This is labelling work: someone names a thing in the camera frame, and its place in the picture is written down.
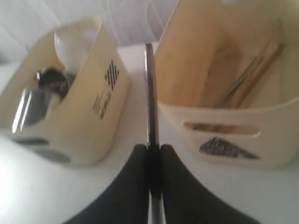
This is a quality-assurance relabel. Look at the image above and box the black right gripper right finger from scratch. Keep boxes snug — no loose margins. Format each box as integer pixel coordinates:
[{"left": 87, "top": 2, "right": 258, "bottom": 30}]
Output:
[{"left": 160, "top": 144, "right": 259, "bottom": 224}]

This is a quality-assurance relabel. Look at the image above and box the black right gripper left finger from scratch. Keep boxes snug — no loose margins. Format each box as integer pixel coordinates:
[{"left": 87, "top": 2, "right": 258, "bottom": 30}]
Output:
[{"left": 65, "top": 144, "right": 149, "bottom": 224}]

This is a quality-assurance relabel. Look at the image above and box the long metal spoon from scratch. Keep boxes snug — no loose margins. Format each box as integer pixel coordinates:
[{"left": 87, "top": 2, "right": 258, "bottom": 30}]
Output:
[{"left": 144, "top": 43, "right": 164, "bottom": 224}]

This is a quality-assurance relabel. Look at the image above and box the steel mug with handle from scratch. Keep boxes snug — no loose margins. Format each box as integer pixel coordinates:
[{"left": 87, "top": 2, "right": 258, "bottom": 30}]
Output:
[{"left": 12, "top": 89, "right": 61, "bottom": 133}]

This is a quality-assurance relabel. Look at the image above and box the stainless steel bowl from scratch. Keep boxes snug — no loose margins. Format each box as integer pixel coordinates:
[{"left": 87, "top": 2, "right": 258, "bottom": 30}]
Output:
[{"left": 36, "top": 67, "right": 76, "bottom": 99}]

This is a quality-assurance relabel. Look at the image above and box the cream bin with circle mark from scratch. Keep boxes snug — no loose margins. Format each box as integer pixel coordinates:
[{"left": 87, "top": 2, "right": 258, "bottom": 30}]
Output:
[{"left": 0, "top": 24, "right": 130, "bottom": 166}]

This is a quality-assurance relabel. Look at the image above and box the cream bin with triangle mark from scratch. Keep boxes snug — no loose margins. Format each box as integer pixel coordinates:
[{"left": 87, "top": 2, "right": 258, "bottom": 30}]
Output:
[{"left": 155, "top": 0, "right": 299, "bottom": 168}]

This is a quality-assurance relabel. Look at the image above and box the white curtain backdrop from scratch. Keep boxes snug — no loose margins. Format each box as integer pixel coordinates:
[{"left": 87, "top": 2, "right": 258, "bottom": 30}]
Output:
[{"left": 0, "top": 0, "right": 299, "bottom": 66}]

